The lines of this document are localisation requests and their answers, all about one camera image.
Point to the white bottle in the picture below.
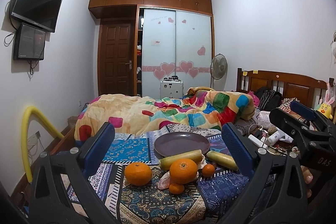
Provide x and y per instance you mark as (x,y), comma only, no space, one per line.
(273,139)

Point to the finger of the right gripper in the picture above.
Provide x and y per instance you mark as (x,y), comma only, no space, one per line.
(303,109)
(300,131)

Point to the pomelo segment pink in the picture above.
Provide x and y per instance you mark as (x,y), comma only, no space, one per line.
(164,181)

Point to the dark red jujube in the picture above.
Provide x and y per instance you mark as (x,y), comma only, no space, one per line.
(214,165)

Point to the brown wooden door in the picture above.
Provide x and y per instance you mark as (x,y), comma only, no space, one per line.
(115,57)

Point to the black striped bag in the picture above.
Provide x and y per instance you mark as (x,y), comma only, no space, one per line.
(269,99)

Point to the colourful checked quilt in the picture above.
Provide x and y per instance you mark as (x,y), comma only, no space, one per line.
(201,107)

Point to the wardrobe with sliding glass doors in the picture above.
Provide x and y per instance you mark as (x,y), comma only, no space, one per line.
(172,37)

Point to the standing electric fan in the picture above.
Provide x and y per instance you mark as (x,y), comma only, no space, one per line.
(218,68)

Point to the dark purple plate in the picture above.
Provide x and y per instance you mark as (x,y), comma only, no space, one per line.
(175,143)

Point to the wall power socket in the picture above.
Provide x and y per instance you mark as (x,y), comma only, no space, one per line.
(33,139)

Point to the small black wall monitor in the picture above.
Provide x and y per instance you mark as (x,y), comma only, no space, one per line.
(29,43)

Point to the wooden bed headboard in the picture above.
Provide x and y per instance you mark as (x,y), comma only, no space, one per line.
(306,89)

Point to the white power strip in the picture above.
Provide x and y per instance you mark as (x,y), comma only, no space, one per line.
(258,143)

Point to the wall-mounted black television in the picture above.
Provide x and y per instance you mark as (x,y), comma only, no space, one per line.
(42,14)

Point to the yellow plush toy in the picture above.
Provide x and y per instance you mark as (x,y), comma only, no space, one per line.
(325,107)

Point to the person's right hand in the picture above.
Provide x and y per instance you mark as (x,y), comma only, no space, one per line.
(308,178)

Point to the white box appliance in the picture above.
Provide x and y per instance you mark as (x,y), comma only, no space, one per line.
(171,87)

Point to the large orange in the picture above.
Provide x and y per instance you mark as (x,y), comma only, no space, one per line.
(138,173)
(183,171)

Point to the small tangerine front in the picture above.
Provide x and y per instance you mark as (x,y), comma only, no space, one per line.
(175,188)

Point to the small tangerine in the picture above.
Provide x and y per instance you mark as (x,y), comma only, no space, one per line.
(208,171)
(175,188)

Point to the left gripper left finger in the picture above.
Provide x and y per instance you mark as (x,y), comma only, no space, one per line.
(49,201)

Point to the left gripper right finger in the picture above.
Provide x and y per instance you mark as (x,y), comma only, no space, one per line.
(275,192)

